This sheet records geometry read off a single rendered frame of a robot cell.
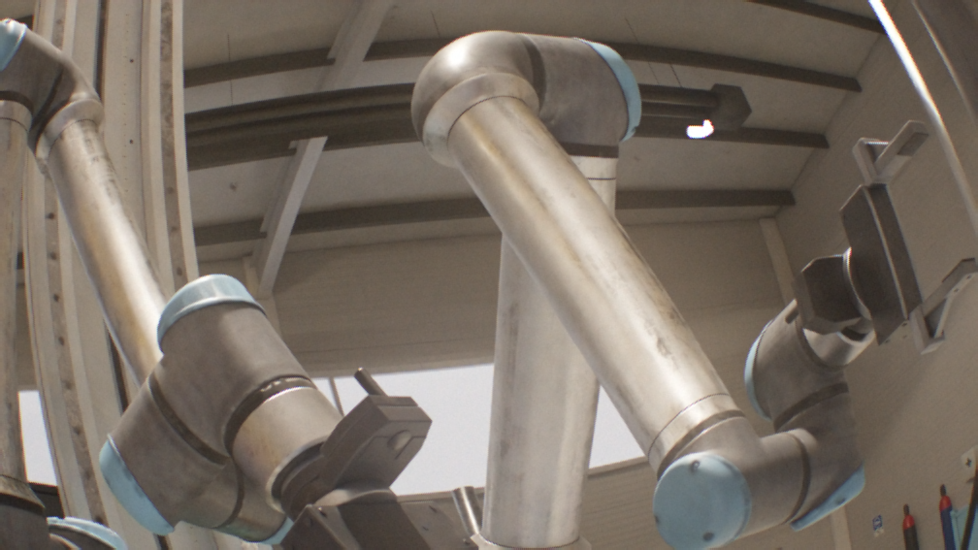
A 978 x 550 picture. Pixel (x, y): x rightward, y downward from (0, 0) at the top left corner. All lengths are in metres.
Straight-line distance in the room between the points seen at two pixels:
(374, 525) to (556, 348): 0.66
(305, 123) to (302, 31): 1.66
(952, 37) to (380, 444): 0.50
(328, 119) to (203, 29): 1.88
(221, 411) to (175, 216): 0.89
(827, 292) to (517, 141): 0.38
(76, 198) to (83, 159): 0.05
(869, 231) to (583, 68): 0.51
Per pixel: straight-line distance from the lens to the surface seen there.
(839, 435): 1.12
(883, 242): 1.03
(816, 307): 1.02
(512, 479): 1.49
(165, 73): 1.89
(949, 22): 0.83
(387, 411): 0.82
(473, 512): 9.62
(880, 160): 1.03
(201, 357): 0.89
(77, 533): 1.22
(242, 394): 0.87
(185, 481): 0.93
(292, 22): 12.06
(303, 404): 0.86
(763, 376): 1.16
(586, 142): 1.43
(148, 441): 0.92
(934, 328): 1.00
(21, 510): 1.10
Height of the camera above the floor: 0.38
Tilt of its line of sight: 22 degrees up
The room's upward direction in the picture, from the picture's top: 17 degrees counter-clockwise
